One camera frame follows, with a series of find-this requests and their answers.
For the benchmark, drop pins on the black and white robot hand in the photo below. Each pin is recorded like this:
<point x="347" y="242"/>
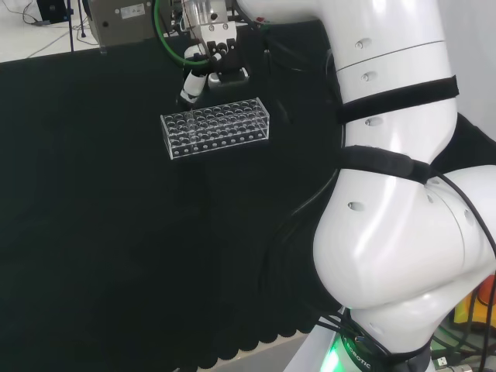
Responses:
<point x="217" y="33"/>

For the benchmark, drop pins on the clear glass test tube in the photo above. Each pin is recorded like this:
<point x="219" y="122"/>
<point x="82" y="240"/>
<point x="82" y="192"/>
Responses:
<point x="191" y="124"/>

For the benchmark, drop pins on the clear acrylic test tube rack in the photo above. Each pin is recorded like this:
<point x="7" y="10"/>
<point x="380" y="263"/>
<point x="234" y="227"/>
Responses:
<point x="217" y="145"/>

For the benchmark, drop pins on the grey metal cabinet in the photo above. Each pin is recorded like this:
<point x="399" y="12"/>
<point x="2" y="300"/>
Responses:
<point x="128" y="23"/>

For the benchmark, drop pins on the clear acrylic clip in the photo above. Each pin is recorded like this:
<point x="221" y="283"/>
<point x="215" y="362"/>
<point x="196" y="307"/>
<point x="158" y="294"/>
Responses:
<point x="103" y="50"/>

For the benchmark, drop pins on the black tripod pole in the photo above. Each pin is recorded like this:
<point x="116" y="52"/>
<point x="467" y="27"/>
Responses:
<point x="71" y="27"/>

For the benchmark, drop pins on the black computer tower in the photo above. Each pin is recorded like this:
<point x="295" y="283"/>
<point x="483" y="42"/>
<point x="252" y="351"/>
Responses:
<point x="52" y="9"/>

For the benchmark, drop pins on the black bench cloth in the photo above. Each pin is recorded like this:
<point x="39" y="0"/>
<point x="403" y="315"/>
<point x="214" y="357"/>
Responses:
<point x="97" y="213"/>

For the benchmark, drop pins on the yellow stop button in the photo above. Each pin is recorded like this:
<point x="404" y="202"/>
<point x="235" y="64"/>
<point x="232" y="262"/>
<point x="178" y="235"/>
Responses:
<point x="463" y="310"/>

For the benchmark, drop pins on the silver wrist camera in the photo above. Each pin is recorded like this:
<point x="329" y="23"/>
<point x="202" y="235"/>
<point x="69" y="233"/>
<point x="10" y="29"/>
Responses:
<point x="232" y="79"/>

